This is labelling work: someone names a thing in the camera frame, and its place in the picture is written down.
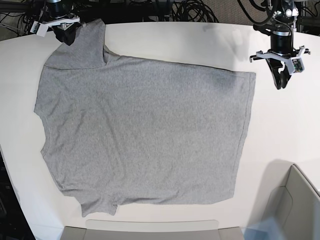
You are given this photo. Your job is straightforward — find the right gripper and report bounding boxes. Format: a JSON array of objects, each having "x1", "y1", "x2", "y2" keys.
[{"x1": 39, "y1": 16, "x2": 80, "y2": 46}]

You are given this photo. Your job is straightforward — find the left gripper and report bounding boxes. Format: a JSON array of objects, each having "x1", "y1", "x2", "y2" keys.
[{"x1": 249, "y1": 46, "x2": 311, "y2": 90}]

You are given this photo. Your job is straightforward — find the grey T-shirt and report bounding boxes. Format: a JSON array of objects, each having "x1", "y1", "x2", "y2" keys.
[{"x1": 34, "y1": 20, "x2": 256, "y2": 216}]

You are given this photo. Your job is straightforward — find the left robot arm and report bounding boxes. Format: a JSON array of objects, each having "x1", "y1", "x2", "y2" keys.
[{"x1": 249, "y1": 0, "x2": 311, "y2": 90}]

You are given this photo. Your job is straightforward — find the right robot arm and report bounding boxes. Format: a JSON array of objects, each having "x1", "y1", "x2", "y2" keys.
[{"x1": 36, "y1": 0, "x2": 81, "y2": 46}]

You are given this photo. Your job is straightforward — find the grey bin right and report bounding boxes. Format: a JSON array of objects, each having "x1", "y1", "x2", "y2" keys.
[{"x1": 259, "y1": 164, "x2": 320, "y2": 240}]

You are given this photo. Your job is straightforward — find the grey tray bottom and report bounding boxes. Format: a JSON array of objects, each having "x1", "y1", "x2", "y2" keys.
[{"x1": 61, "y1": 219, "x2": 244, "y2": 240}]

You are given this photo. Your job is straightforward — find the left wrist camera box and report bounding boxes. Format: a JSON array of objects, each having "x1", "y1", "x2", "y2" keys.
[{"x1": 288, "y1": 56, "x2": 305, "y2": 75}]

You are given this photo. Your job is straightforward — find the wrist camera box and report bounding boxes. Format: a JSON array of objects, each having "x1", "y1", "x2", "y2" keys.
[
  {"x1": 288, "y1": 56, "x2": 305, "y2": 75},
  {"x1": 30, "y1": 21, "x2": 49, "y2": 37}
]

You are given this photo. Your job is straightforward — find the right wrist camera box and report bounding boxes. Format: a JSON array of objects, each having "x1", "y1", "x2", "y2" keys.
[{"x1": 30, "y1": 21, "x2": 49, "y2": 37}]

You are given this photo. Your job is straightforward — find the coiled black cables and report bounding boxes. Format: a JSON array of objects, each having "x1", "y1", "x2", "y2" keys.
[{"x1": 164, "y1": 0, "x2": 220, "y2": 24}]

